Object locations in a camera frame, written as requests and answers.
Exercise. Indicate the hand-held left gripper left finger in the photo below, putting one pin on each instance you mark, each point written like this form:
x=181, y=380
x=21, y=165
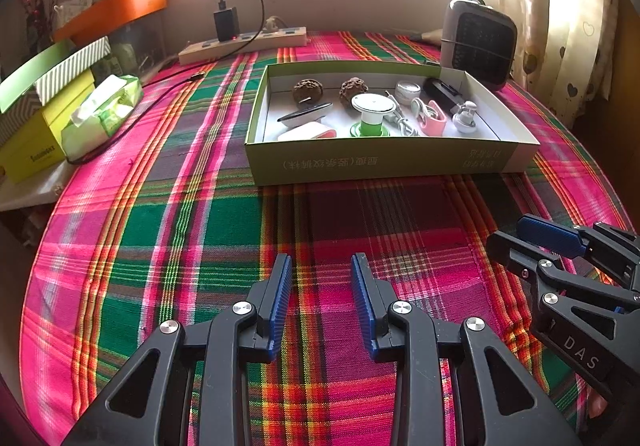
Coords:
x=281, y=306

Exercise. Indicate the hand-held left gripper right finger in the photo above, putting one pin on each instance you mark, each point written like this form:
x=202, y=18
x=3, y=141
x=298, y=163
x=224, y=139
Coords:
x=362, y=306

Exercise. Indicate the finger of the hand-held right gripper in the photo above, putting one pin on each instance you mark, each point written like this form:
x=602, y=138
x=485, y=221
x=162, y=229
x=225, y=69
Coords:
x=550, y=232
x=510, y=251

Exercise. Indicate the green and white cardboard box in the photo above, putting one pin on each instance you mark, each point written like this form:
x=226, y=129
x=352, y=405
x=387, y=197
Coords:
x=390, y=158

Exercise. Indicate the pink green clip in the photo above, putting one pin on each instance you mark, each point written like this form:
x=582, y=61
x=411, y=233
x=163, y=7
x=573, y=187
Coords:
x=432, y=121

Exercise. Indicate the pink and white case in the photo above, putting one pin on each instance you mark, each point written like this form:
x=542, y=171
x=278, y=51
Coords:
x=307, y=132

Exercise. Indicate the small white round jar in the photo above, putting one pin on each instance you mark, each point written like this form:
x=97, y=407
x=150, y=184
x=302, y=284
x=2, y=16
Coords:
x=407, y=90

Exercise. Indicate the black white oval gadget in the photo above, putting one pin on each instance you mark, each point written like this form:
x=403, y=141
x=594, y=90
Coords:
x=305, y=114

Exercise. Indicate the white and green spool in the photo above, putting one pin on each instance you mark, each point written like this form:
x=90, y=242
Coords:
x=372, y=108

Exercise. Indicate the brown walnut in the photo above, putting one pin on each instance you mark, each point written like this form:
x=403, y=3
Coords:
x=308, y=91
x=354, y=88

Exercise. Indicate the plaid tablecloth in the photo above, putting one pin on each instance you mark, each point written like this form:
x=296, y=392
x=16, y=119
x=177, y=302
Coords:
x=175, y=226

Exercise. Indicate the grey desktop heater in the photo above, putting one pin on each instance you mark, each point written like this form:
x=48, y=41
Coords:
x=480, y=46

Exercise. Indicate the small black object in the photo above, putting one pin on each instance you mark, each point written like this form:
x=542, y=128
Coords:
x=431, y=61

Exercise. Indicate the heart print curtain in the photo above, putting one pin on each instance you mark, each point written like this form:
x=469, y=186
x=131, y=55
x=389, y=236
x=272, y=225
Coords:
x=575, y=26

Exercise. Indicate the beige cone-shaped object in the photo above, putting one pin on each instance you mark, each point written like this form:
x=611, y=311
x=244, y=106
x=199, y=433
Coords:
x=427, y=37

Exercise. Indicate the green tissue pack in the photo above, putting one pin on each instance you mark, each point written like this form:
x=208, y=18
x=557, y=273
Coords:
x=105, y=116

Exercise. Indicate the beige power strip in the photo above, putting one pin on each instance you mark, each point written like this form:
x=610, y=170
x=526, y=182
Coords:
x=240, y=48

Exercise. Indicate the white side table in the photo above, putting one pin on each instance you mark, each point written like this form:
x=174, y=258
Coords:
x=30, y=191

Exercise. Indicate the white plug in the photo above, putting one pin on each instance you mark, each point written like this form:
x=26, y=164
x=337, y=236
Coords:
x=273, y=24

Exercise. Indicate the black charger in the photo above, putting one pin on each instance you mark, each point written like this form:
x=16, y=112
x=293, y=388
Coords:
x=226, y=25

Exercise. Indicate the yellow-green box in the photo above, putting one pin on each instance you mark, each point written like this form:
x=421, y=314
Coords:
x=35, y=151

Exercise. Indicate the glass tank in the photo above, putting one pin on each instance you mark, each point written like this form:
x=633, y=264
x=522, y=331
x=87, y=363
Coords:
x=140, y=43

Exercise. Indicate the grey patterned box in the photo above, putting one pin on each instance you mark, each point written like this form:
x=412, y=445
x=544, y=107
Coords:
x=15, y=118

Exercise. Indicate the green flat lid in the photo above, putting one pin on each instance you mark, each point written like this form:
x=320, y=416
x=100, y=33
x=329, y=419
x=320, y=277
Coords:
x=30, y=76

